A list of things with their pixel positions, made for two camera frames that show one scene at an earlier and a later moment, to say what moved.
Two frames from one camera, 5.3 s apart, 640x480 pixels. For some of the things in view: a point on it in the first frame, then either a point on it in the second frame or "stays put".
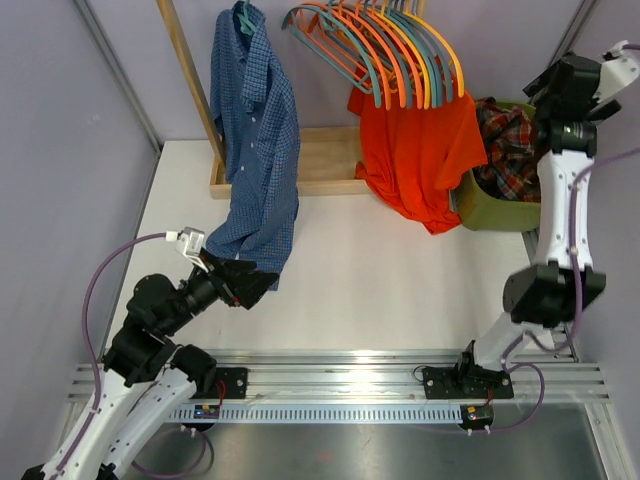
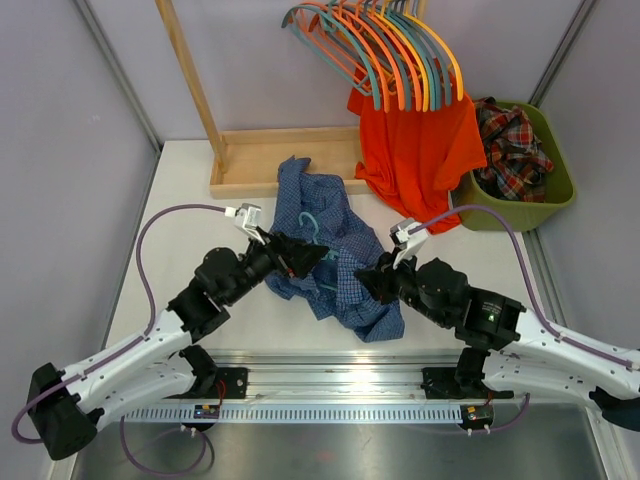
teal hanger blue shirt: x=247 y=26 -> x=332 y=254
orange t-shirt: x=410 y=155 stays put
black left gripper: x=246 y=288 -> x=286 y=254
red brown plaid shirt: x=511 y=169 stays put
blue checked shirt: x=256 y=126 -> x=314 y=210
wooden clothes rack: x=328 y=155 stays put
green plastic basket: x=481 y=209 stays put
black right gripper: x=604 y=110 -> x=381 y=280
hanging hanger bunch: x=397 y=51 stays put
